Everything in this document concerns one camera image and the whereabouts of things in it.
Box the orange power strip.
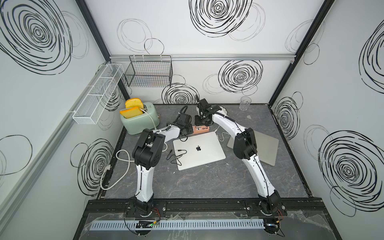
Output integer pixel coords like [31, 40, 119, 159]
[193, 126, 210, 135]

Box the black charging cable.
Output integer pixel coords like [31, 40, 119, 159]
[165, 134, 189, 166]

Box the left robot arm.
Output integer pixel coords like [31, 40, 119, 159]
[133, 124, 194, 215]

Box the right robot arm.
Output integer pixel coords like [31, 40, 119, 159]
[195, 99, 282, 216]

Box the white apple laptop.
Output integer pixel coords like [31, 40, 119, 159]
[173, 132, 226, 171]

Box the silver grey laptop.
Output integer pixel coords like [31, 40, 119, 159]
[227, 130, 279, 166]

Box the mint green toaster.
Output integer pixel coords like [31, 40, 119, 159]
[120, 102, 160, 135]

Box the clear drinking glass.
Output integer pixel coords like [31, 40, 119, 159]
[239, 96, 252, 111]

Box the front yellow toast slice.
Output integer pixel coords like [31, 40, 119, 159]
[120, 107, 143, 119]

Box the yellow toast slice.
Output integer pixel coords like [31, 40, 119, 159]
[120, 107, 143, 119]
[125, 98, 144, 109]

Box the rear yellow toast slice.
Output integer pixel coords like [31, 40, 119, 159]
[125, 98, 144, 109]

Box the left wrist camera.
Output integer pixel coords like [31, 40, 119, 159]
[173, 105, 192, 128]

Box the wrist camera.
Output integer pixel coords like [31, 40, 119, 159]
[197, 99, 212, 117]
[173, 105, 192, 128]

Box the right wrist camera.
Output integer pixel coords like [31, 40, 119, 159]
[197, 99, 212, 117]

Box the white charging cable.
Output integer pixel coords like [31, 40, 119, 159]
[214, 125, 230, 142]

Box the white toaster cord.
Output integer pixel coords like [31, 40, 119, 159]
[140, 107, 159, 131]

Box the black wire basket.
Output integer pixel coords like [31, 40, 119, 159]
[124, 55, 173, 88]

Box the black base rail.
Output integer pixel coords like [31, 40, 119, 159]
[83, 198, 325, 217]

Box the white wire shelf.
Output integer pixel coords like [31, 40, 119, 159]
[73, 63, 123, 125]

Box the grey slotted cable duct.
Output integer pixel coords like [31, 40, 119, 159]
[89, 219, 265, 232]

